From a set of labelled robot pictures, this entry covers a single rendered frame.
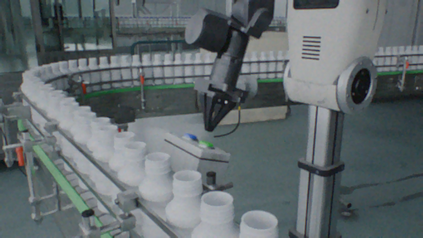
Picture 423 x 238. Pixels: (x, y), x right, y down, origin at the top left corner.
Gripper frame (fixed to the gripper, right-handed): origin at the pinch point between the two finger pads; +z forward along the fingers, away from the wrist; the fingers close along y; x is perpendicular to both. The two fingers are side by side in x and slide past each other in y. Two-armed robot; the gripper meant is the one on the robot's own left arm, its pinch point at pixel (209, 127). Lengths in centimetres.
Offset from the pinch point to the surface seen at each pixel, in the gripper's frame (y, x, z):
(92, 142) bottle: -11.6, -18.0, 9.2
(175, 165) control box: -2.5, -3.7, 9.5
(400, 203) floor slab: -55, 246, 32
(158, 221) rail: 19.1, -19.3, 11.0
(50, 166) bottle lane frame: -36.3, -16.8, 22.6
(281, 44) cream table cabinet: -272, 300, -96
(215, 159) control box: 4.2, 0.4, 5.5
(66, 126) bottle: -28.2, -18.3, 10.0
